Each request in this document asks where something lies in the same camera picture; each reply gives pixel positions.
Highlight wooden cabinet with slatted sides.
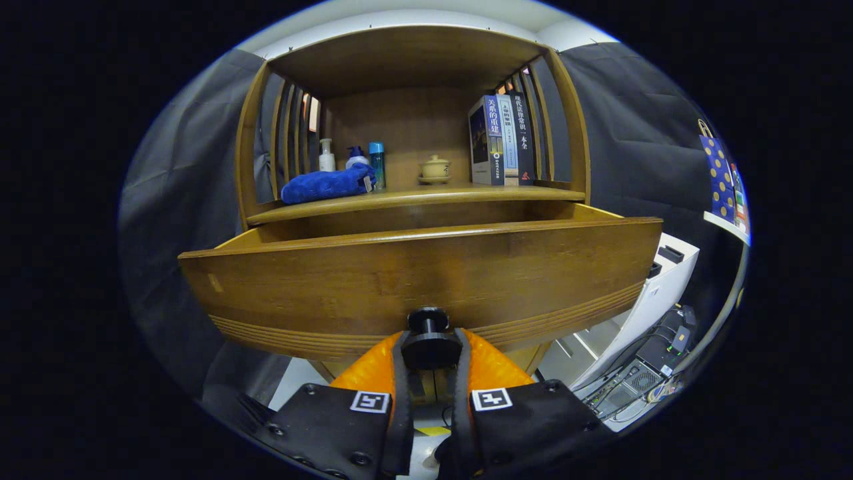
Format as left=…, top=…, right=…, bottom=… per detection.
left=235, top=25, right=592, bottom=381

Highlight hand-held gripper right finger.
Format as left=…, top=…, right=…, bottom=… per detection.
left=436, top=328, right=610, bottom=479

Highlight black computer tower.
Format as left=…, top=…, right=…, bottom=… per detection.
left=585, top=357, right=667, bottom=422

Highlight white side cabinet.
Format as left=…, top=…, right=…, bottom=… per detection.
left=536, top=232, right=700, bottom=391

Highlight blue folded towel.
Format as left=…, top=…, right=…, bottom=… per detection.
left=281, top=162, right=377, bottom=205

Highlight clear bottle with red label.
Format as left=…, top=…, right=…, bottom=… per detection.
left=732, top=163, right=750, bottom=234

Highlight light blue spine book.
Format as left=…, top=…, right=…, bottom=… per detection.
left=496, top=93, right=519, bottom=186

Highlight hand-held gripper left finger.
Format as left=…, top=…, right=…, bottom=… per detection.
left=257, top=329, right=414, bottom=479

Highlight black spine book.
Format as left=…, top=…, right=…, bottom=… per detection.
left=508, top=91, right=536, bottom=185

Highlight blue gold-dotted gift bag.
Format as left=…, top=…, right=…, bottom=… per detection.
left=698, top=119, right=737, bottom=224

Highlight wooden drawer with black knob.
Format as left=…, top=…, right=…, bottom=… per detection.
left=178, top=203, right=664, bottom=371

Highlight beige lidded teacup with saucer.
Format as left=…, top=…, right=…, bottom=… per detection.
left=419, top=155, right=452, bottom=185

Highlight wooden countertop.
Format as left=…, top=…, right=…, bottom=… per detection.
left=247, top=183, right=587, bottom=225

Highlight black electronic device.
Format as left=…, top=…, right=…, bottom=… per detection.
left=636, top=305, right=698, bottom=374

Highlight teal bottle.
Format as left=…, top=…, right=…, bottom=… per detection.
left=369, top=141, right=387, bottom=191

